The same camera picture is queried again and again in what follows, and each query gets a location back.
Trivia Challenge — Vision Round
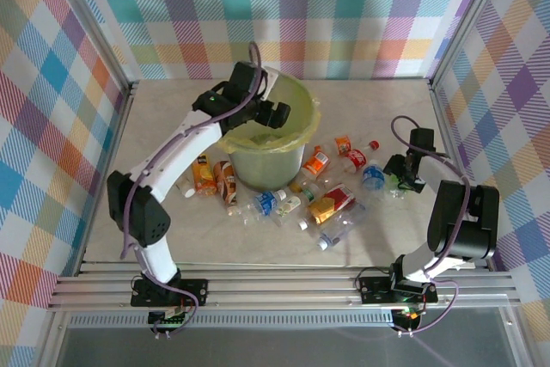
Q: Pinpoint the red cola bottle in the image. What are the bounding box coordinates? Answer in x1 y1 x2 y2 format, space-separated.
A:
341 139 382 175

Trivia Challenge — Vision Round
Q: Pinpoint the orange snack packet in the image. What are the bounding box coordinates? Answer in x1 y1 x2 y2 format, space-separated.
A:
178 155 218 199

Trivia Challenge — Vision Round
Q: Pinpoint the green label clear bottle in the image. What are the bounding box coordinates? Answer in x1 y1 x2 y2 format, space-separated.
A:
298 184 321 205

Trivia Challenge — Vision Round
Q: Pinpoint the grey slotted cable duct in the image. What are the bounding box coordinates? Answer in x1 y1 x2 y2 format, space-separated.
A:
66 313 399 329

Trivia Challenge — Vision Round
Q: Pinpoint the orange black controller board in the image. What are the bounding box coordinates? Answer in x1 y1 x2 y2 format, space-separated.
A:
393 307 425 329

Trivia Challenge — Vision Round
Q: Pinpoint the small white green label bottle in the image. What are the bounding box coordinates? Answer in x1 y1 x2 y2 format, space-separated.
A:
272 194 303 228

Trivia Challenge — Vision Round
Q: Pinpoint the orange label orange cap bottle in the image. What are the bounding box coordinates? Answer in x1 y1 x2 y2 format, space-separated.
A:
298 145 333 182

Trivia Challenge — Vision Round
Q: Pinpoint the slim blue label water bottle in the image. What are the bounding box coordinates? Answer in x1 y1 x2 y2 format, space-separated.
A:
234 188 288 227

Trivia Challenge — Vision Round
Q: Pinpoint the large clear plastic bottle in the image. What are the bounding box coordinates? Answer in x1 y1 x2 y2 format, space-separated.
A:
316 202 367 252

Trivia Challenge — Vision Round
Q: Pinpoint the red yellow label bottle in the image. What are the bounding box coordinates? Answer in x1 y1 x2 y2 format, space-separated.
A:
298 183 358 230

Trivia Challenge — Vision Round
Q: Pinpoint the small orange packet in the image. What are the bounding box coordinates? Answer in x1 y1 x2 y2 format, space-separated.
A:
333 135 355 156

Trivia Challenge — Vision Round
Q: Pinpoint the round blue label water bottle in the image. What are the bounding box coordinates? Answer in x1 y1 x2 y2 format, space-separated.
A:
361 159 387 204

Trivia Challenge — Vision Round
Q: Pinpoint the long aluminium mounting rail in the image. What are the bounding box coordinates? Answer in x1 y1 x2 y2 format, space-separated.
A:
49 261 523 312

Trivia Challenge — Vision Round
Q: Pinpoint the translucent green plastic bin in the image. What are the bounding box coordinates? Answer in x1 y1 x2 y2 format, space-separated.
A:
227 138 307 191

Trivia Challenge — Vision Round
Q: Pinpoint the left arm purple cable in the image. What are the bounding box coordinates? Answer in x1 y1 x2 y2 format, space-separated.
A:
119 42 266 340

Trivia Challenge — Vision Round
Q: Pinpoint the green bin with yellow bag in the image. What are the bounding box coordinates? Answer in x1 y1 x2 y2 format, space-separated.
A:
217 66 322 154

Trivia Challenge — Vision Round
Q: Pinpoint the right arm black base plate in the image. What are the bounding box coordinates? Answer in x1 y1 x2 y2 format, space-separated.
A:
357 274 439 304

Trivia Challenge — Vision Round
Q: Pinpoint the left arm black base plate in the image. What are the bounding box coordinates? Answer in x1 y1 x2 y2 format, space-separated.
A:
131 277 210 309

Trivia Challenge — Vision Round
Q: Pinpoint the clear greenish plastic bottle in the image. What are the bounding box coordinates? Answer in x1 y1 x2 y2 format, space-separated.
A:
384 175 409 200

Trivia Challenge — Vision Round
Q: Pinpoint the aluminium table side rail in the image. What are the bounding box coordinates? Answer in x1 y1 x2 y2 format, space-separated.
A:
76 85 138 273
429 83 495 272

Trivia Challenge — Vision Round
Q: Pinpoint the green terminal controller board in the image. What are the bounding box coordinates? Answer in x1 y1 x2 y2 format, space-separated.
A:
148 309 190 328

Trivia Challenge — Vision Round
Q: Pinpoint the aluminium frame post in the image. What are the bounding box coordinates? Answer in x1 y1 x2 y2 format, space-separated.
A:
40 0 141 91
429 0 515 89

